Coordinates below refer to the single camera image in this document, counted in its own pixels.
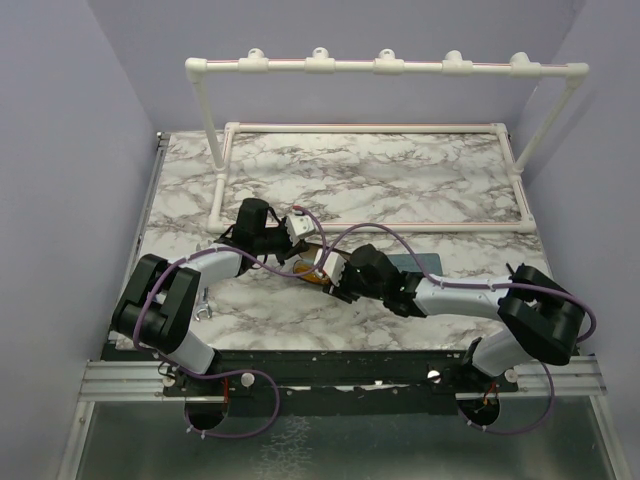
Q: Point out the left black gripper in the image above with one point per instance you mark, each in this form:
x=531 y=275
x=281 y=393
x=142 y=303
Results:
x=291 y=250

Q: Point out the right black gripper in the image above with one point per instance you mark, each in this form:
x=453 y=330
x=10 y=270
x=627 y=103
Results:
x=341 y=291

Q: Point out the black glasses case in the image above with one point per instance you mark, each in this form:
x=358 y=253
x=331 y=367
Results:
x=313 y=255

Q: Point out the orange plastic sunglasses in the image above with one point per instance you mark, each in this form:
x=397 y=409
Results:
x=303 y=268

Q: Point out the blue-grey glasses case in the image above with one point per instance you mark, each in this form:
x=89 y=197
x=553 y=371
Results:
x=406 y=263

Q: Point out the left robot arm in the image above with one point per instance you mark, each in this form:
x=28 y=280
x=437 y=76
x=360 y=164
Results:
x=156 y=307

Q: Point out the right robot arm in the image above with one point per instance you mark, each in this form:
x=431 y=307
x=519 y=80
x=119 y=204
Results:
x=540 y=322

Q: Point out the silver wrench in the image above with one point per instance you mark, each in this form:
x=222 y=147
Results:
x=202 y=309

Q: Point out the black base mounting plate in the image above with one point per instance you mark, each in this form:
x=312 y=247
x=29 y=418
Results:
x=328 y=383

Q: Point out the white PVC pipe rack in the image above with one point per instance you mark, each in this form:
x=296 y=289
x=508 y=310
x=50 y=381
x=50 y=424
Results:
x=386 y=63

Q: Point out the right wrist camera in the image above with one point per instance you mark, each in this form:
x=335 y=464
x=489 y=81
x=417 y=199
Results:
x=332 y=269

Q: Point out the aluminium extrusion rail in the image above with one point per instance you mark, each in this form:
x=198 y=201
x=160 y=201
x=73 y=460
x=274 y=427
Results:
x=121 y=381

